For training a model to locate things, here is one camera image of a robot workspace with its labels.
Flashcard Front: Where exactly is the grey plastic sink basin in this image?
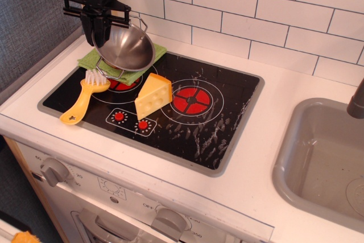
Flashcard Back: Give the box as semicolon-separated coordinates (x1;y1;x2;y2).
272;98;363;233

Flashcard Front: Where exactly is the yellow toy cheese wedge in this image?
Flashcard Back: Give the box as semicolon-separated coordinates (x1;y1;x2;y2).
134;73;172;120

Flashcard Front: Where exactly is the grey right oven knob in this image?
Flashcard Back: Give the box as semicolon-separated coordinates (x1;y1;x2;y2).
151;208;187;242

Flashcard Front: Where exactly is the green folded towel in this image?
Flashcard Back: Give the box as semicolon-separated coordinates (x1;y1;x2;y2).
78;43;167;86

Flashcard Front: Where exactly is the yellow dish brush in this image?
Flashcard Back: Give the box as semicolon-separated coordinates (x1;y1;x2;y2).
59;69;111;125

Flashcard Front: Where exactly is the small stainless steel pan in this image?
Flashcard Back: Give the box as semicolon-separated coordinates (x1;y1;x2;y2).
95;15;155;80

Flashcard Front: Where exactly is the orange fuzzy object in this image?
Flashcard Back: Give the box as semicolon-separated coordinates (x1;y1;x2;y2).
11;231;40;243

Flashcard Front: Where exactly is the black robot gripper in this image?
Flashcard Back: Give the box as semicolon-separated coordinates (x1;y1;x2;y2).
63;0;131;48

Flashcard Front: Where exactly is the grey left oven knob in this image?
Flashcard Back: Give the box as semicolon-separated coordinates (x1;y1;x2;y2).
40;158;69;187

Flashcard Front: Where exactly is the grey oven door handle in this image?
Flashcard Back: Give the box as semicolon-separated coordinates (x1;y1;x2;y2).
78;209;148;242

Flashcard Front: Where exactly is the grey oven knob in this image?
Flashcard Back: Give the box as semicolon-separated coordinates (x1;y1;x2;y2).
40;158;69;187
151;208;187;242

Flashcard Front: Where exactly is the grey faucet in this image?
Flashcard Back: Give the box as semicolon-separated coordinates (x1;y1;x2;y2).
346;80;364;119

